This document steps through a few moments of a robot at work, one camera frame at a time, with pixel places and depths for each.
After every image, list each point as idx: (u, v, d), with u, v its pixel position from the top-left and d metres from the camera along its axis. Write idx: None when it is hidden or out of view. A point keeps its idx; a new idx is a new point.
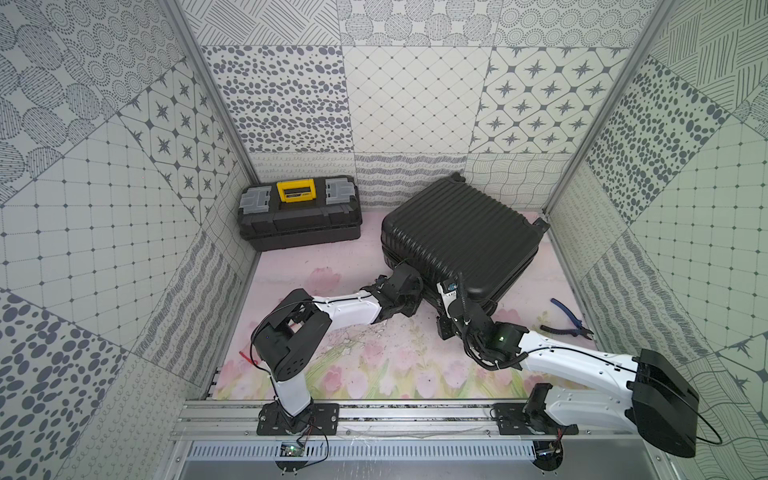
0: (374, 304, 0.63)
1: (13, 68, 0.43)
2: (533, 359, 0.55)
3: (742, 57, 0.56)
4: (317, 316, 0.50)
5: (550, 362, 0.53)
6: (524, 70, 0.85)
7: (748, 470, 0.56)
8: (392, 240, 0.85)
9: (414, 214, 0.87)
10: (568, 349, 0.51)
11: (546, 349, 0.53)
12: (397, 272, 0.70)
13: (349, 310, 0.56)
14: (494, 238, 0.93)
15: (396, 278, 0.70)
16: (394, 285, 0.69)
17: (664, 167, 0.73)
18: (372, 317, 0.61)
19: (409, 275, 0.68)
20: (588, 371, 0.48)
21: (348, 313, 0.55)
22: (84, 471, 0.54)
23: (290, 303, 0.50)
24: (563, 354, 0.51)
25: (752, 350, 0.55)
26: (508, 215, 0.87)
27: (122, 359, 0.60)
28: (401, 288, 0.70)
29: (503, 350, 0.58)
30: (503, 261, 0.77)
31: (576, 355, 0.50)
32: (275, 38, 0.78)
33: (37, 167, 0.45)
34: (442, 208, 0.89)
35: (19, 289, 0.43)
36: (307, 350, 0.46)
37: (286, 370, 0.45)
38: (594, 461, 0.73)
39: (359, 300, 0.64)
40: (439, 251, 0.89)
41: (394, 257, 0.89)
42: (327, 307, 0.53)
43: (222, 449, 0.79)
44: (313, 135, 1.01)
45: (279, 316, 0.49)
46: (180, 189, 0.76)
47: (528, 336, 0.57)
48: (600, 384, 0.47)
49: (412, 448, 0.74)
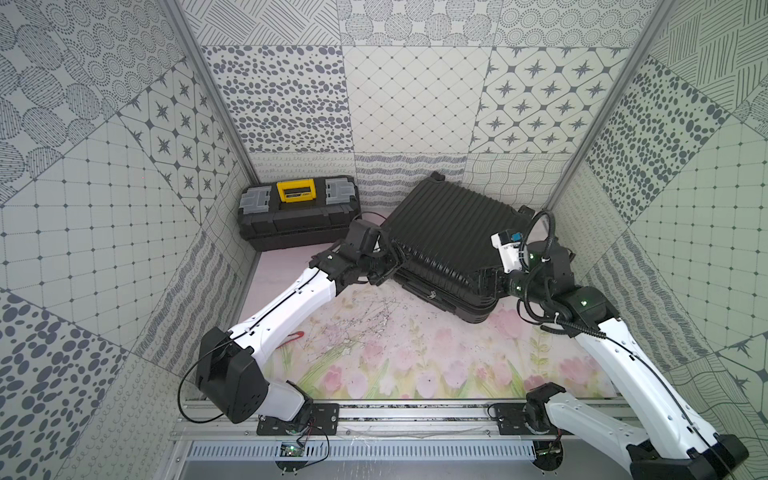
0: (326, 285, 0.51)
1: (13, 69, 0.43)
2: (601, 349, 0.46)
3: (742, 57, 0.56)
4: (238, 358, 0.40)
5: (616, 366, 0.44)
6: (524, 70, 0.85)
7: (748, 470, 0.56)
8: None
9: (407, 221, 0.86)
10: (648, 368, 0.43)
11: (625, 352, 0.44)
12: (353, 228, 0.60)
13: (289, 312, 0.47)
14: (489, 234, 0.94)
15: (354, 235, 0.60)
16: (353, 246, 0.59)
17: (664, 167, 0.73)
18: (330, 295, 0.52)
19: (368, 229, 0.57)
20: (656, 404, 0.40)
21: (292, 313, 0.47)
22: (84, 471, 0.54)
23: (208, 347, 0.41)
24: (643, 375, 0.42)
25: (752, 350, 0.55)
26: (501, 207, 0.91)
27: (122, 359, 0.60)
28: (363, 245, 0.58)
29: (570, 306, 0.48)
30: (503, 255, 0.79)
31: (657, 385, 0.41)
32: (274, 38, 0.78)
33: (38, 167, 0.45)
34: (430, 209, 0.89)
35: (19, 288, 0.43)
36: (251, 389, 0.42)
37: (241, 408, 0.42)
38: (594, 461, 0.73)
39: (300, 295, 0.49)
40: (437, 252, 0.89)
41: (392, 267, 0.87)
42: (259, 332, 0.44)
43: (222, 449, 0.79)
44: (313, 135, 1.01)
45: (206, 365, 0.42)
46: (179, 189, 0.76)
47: (615, 321, 0.47)
48: (651, 419, 0.41)
49: (412, 449, 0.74)
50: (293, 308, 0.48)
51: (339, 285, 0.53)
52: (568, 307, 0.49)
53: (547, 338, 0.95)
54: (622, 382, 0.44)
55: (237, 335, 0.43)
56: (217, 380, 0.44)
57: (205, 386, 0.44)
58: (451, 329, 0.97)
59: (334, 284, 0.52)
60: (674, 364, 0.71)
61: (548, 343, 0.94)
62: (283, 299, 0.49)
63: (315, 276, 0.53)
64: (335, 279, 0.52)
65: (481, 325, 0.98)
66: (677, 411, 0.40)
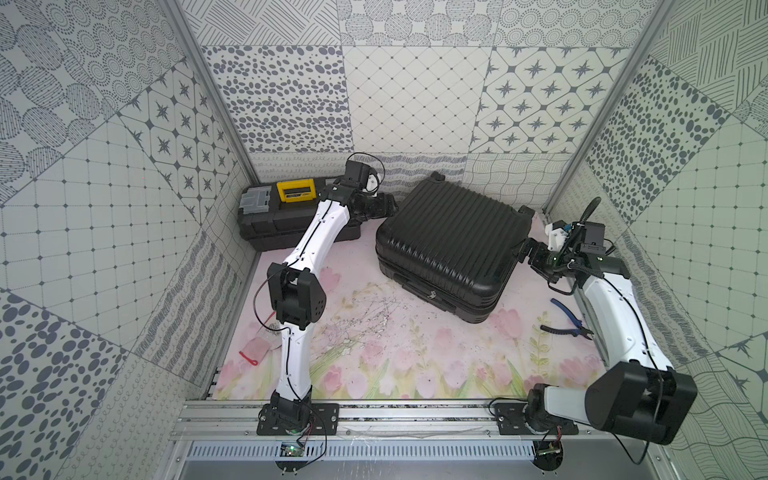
0: (341, 212, 0.62)
1: (13, 69, 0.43)
2: (597, 288, 0.53)
3: (742, 57, 0.56)
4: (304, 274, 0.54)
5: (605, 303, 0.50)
6: (524, 70, 0.85)
7: (748, 470, 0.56)
8: (386, 250, 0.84)
9: (407, 221, 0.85)
10: (633, 310, 0.48)
11: (616, 294, 0.50)
12: (349, 168, 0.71)
13: (323, 236, 0.59)
14: (490, 234, 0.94)
15: (351, 172, 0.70)
16: (352, 180, 0.71)
17: (664, 167, 0.73)
18: (346, 220, 0.62)
19: (362, 166, 0.69)
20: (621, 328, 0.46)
21: (327, 236, 0.59)
22: (84, 471, 0.54)
23: (273, 272, 0.54)
24: (622, 311, 0.48)
25: (752, 351, 0.55)
26: (501, 207, 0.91)
27: (122, 359, 0.60)
28: (359, 179, 0.70)
29: (587, 258, 0.56)
30: (504, 255, 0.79)
31: (634, 321, 0.46)
32: (274, 38, 0.78)
33: (38, 168, 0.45)
34: (430, 208, 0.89)
35: (19, 289, 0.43)
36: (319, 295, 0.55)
37: (315, 311, 0.55)
38: (593, 461, 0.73)
39: (325, 224, 0.60)
40: (437, 252, 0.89)
41: (392, 266, 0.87)
42: (307, 256, 0.56)
43: (222, 449, 0.79)
44: (313, 135, 1.01)
45: (277, 289, 0.55)
46: (180, 189, 0.76)
47: (623, 279, 0.53)
48: (616, 345, 0.45)
49: (413, 448, 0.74)
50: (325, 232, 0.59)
51: (349, 211, 0.62)
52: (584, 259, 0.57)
53: (546, 338, 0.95)
54: (605, 318, 0.49)
55: (293, 261, 0.56)
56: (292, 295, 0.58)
57: (281, 304, 0.58)
58: (451, 329, 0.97)
59: (347, 209, 0.62)
60: (674, 364, 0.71)
61: (548, 343, 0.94)
62: (313, 229, 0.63)
63: (330, 207, 0.63)
64: (347, 205, 0.63)
65: (481, 326, 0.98)
66: (642, 343, 0.44)
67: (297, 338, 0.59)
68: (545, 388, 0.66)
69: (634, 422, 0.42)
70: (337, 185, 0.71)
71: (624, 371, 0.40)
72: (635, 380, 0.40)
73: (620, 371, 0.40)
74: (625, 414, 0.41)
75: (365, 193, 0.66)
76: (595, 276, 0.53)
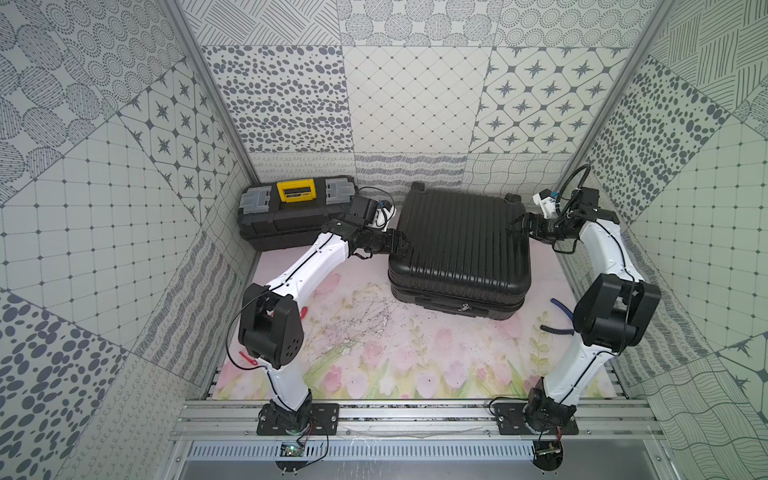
0: (341, 243, 0.59)
1: (13, 68, 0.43)
2: (589, 231, 0.62)
3: (742, 57, 0.56)
4: (282, 301, 0.48)
5: (592, 235, 0.61)
6: (524, 70, 0.85)
7: (748, 470, 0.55)
8: (407, 279, 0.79)
9: (415, 242, 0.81)
10: (617, 242, 0.58)
11: (605, 232, 0.60)
12: (355, 201, 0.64)
13: (316, 266, 0.54)
14: (498, 230, 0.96)
15: (357, 207, 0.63)
16: (357, 216, 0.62)
17: (663, 167, 0.73)
18: (344, 255, 0.58)
19: (369, 201, 0.67)
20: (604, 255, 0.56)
21: (320, 267, 0.54)
22: (84, 471, 0.54)
23: (250, 298, 0.47)
24: (607, 240, 0.58)
25: (752, 350, 0.55)
26: (490, 199, 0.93)
27: (122, 359, 0.60)
28: (365, 215, 0.67)
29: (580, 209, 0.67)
30: (521, 248, 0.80)
31: (617, 249, 0.56)
32: (274, 38, 0.78)
33: (38, 167, 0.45)
34: (428, 223, 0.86)
35: (20, 289, 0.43)
36: (294, 333, 0.48)
37: (285, 352, 0.47)
38: (594, 461, 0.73)
39: (320, 254, 0.56)
40: (459, 265, 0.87)
41: (414, 292, 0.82)
42: (293, 283, 0.50)
43: (222, 449, 0.79)
44: (313, 135, 1.01)
45: (249, 318, 0.48)
46: (179, 189, 0.76)
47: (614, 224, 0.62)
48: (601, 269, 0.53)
49: (412, 448, 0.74)
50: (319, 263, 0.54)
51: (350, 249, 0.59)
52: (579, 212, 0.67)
53: (547, 338, 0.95)
54: (593, 250, 0.59)
55: (275, 286, 0.49)
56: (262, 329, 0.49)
57: (249, 336, 0.49)
58: (451, 329, 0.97)
59: (348, 244, 0.59)
60: (674, 364, 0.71)
61: (548, 343, 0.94)
62: (306, 257, 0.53)
63: (330, 239, 0.60)
64: (348, 240, 0.60)
65: (481, 326, 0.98)
66: (621, 262, 0.54)
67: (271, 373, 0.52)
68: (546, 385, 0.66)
69: (611, 327, 0.52)
70: (342, 220, 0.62)
71: (603, 276, 0.51)
72: (613, 285, 0.50)
73: (600, 278, 0.51)
74: (603, 317, 0.52)
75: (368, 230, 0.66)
76: (589, 222, 0.63)
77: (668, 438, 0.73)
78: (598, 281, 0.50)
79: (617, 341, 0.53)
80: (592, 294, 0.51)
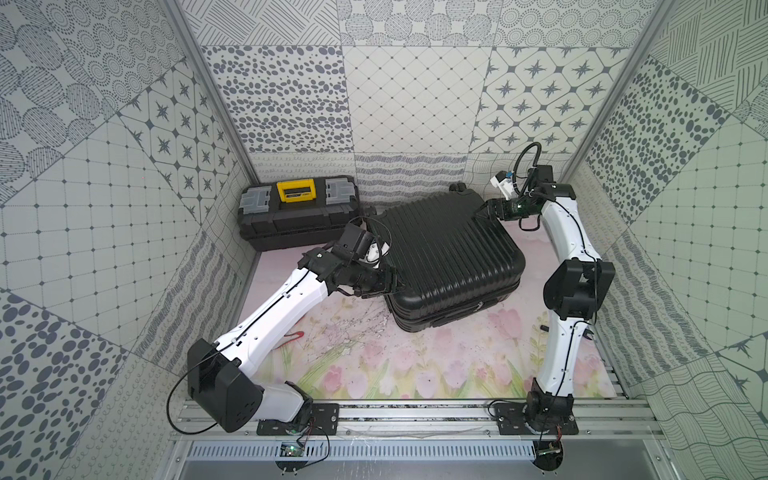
0: (315, 286, 0.49)
1: (13, 68, 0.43)
2: (551, 211, 0.67)
3: (742, 57, 0.56)
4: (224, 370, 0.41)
5: (554, 215, 0.66)
6: (524, 70, 0.85)
7: (749, 470, 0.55)
8: (424, 309, 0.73)
9: (412, 269, 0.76)
10: (574, 223, 0.63)
11: (565, 213, 0.64)
12: (348, 230, 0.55)
13: (278, 319, 0.45)
14: (472, 223, 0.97)
15: (348, 237, 0.58)
16: (347, 247, 0.58)
17: (663, 167, 0.73)
18: (322, 295, 0.50)
19: (363, 232, 0.57)
20: (566, 238, 0.61)
21: (283, 319, 0.45)
22: (84, 471, 0.54)
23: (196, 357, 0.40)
24: (567, 222, 0.63)
25: (752, 350, 0.55)
26: (448, 197, 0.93)
27: (122, 359, 0.60)
28: (356, 248, 0.57)
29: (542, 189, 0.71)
30: (499, 230, 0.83)
31: (574, 230, 0.62)
32: (274, 38, 0.78)
33: (38, 167, 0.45)
34: (410, 243, 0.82)
35: (20, 289, 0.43)
36: (243, 397, 0.41)
37: (235, 416, 0.42)
38: (593, 461, 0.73)
39: (286, 300, 0.47)
40: (462, 276, 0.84)
41: (435, 318, 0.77)
42: (246, 341, 0.42)
43: (222, 449, 0.79)
44: (314, 135, 1.01)
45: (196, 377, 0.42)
46: (179, 189, 0.76)
47: (571, 201, 0.66)
48: (563, 249, 0.61)
49: (413, 448, 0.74)
50: (281, 315, 0.46)
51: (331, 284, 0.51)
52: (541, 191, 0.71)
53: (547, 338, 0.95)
54: (556, 231, 0.65)
55: (224, 346, 0.42)
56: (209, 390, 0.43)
57: (198, 395, 0.43)
58: (451, 329, 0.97)
59: (324, 284, 0.50)
60: (674, 364, 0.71)
61: None
62: (272, 304, 0.47)
63: (304, 277, 0.50)
64: (325, 280, 0.50)
65: (480, 325, 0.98)
66: (580, 245, 0.59)
67: None
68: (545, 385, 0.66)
69: (579, 301, 0.59)
70: (327, 250, 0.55)
71: (567, 263, 0.57)
72: (575, 269, 0.56)
73: (565, 265, 0.56)
74: (570, 295, 0.59)
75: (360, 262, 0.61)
76: (549, 201, 0.68)
77: (668, 438, 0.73)
78: (563, 268, 0.57)
79: (585, 310, 0.60)
80: (558, 276, 0.59)
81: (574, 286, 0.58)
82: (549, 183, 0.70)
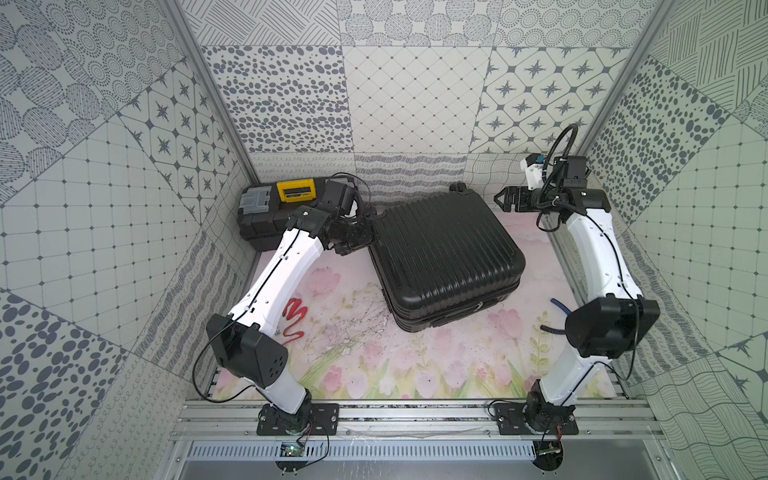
0: (310, 243, 0.50)
1: (13, 68, 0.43)
2: (581, 229, 0.55)
3: (742, 57, 0.56)
4: (249, 333, 0.42)
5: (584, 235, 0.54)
6: (524, 70, 0.85)
7: (748, 470, 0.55)
8: (424, 309, 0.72)
9: (412, 269, 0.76)
10: (609, 247, 0.51)
11: (597, 233, 0.53)
12: (329, 188, 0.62)
13: (285, 278, 0.47)
14: (472, 224, 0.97)
15: (331, 193, 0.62)
16: (331, 203, 0.58)
17: (663, 167, 0.73)
18: (317, 252, 0.51)
19: (345, 187, 0.58)
20: (600, 265, 0.50)
21: (288, 277, 0.47)
22: (83, 471, 0.54)
23: (216, 330, 0.42)
24: (600, 244, 0.52)
25: (752, 350, 0.55)
26: (448, 197, 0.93)
27: (122, 359, 0.60)
28: (340, 202, 0.58)
29: (571, 196, 0.57)
30: (499, 230, 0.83)
31: (609, 255, 0.50)
32: (274, 38, 0.78)
33: (38, 167, 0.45)
34: (410, 243, 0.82)
35: (20, 289, 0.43)
36: (272, 355, 0.45)
37: (268, 373, 0.45)
38: (593, 461, 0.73)
39: (286, 261, 0.48)
40: (461, 276, 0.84)
41: (435, 317, 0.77)
42: (258, 306, 0.44)
43: (222, 449, 0.79)
44: (313, 135, 1.01)
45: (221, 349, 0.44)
46: (179, 189, 0.76)
47: (603, 213, 0.55)
48: (594, 278, 0.50)
49: (413, 448, 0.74)
50: (286, 273, 0.47)
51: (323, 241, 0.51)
52: (569, 197, 0.57)
53: (547, 338, 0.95)
54: (585, 253, 0.53)
55: (238, 314, 0.44)
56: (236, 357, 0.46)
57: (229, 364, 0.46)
58: (451, 329, 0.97)
59: (316, 240, 0.50)
60: (674, 364, 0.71)
61: (548, 343, 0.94)
62: (273, 267, 0.48)
63: (296, 239, 0.51)
64: (318, 236, 0.51)
65: (481, 325, 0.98)
66: (618, 276, 0.48)
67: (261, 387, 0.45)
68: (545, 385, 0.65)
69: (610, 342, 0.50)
70: (314, 207, 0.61)
71: (601, 303, 0.46)
72: (611, 310, 0.46)
73: (597, 304, 0.46)
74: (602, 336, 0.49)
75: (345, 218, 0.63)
76: (579, 215, 0.55)
77: (668, 438, 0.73)
78: (596, 306, 0.46)
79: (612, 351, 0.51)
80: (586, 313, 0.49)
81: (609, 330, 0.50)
82: (578, 189, 0.58)
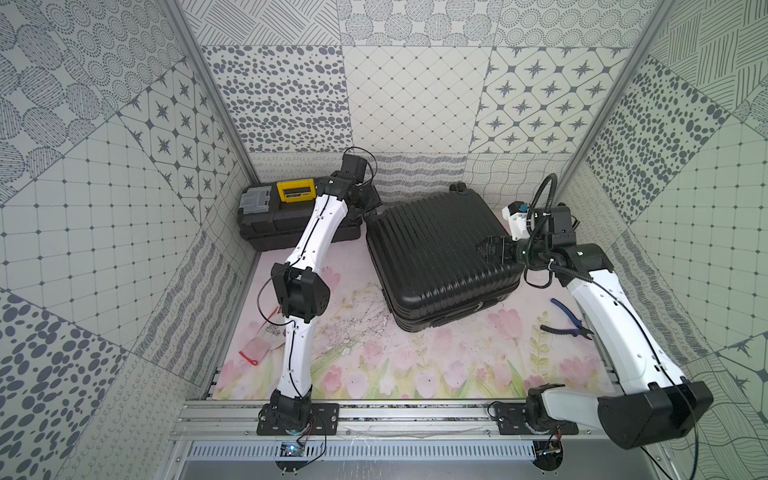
0: (338, 206, 0.62)
1: (13, 68, 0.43)
2: (588, 293, 0.48)
3: (742, 57, 0.56)
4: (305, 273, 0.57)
5: (597, 307, 0.47)
6: (524, 70, 0.85)
7: (748, 470, 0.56)
8: (424, 309, 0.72)
9: (412, 269, 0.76)
10: (629, 315, 0.45)
11: (610, 297, 0.46)
12: (346, 162, 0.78)
13: (323, 232, 0.60)
14: (471, 224, 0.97)
15: (347, 166, 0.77)
16: (349, 173, 0.70)
17: (664, 167, 0.73)
18: (343, 212, 0.62)
19: (358, 159, 0.70)
20: (629, 344, 0.42)
21: (326, 232, 0.60)
22: (84, 471, 0.54)
23: (277, 273, 0.56)
24: (619, 314, 0.45)
25: (752, 351, 0.55)
26: (447, 197, 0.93)
27: (122, 359, 0.60)
28: (355, 172, 0.70)
29: (566, 255, 0.51)
30: (498, 231, 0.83)
31: (633, 328, 0.43)
32: (275, 38, 0.78)
33: (38, 167, 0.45)
34: (411, 244, 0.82)
35: (20, 289, 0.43)
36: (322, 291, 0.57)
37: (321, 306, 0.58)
38: (594, 461, 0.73)
39: (323, 220, 0.61)
40: (461, 275, 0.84)
41: (435, 317, 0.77)
42: (308, 254, 0.57)
43: (222, 449, 0.79)
44: (313, 135, 1.01)
45: (282, 288, 0.58)
46: (180, 189, 0.76)
47: (608, 273, 0.49)
48: (622, 359, 0.43)
49: (413, 448, 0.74)
50: (324, 229, 0.60)
51: (346, 205, 0.62)
52: (564, 256, 0.51)
53: (547, 338, 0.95)
54: (601, 322, 0.46)
55: (294, 261, 0.57)
56: (293, 294, 0.60)
57: (287, 299, 0.59)
58: (451, 329, 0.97)
59: (343, 203, 0.62)
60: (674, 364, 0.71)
61: (548, 343, 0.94)
62: (313, 225, 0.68)
63: (327, 204, 0.63)
64: (343, 199, 0.63)
65: (480, 326, 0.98)
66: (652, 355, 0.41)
67: (301, 332, 0.61)
68: (545, 395, 0.64)
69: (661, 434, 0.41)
70: (335, 177, 0.66)
71: (650, 401, 0.38)
72: (661, 407, 0.37)
73: (645, 400, 0.38)
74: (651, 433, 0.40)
75: (361, 187, 0.65)
76: (582, 280, 0.48)
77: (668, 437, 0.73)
78: (642, 401, 0.38)
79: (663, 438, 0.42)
80: (629, 405, 0.40)
81: (662, 425, 0.42)
82: (571, 247, 0.52)
